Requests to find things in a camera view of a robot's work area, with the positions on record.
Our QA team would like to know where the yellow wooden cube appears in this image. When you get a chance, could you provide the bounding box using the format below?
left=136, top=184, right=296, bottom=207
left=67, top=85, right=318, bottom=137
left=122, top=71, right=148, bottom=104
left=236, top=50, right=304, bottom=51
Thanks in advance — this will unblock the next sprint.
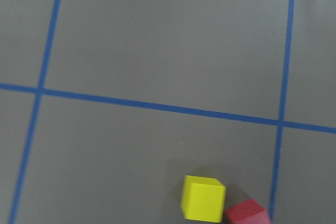
left=181, top=175, right=226, bottom=223

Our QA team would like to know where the red wooden cube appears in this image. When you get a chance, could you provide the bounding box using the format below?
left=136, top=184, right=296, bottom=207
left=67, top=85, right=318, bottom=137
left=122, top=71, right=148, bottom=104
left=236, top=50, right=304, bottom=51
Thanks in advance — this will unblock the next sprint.
left=225, top=199, right=271, bottom=224

